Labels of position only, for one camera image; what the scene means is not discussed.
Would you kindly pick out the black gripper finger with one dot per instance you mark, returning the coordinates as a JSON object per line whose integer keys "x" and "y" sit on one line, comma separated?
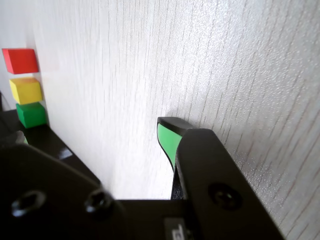
{"x": 50, "y": 200}
{"x": 212, "y": 175}

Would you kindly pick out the green wooden cube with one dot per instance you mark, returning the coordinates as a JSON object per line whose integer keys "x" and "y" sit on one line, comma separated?
{"x": 31, "y": 115}

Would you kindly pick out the yellow wooden cube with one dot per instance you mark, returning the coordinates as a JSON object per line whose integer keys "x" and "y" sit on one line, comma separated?
{"x": 25, "y": 91}

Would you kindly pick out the red wooden cube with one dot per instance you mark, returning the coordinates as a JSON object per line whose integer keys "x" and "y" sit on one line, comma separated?
{"x": 21, "y": 61}

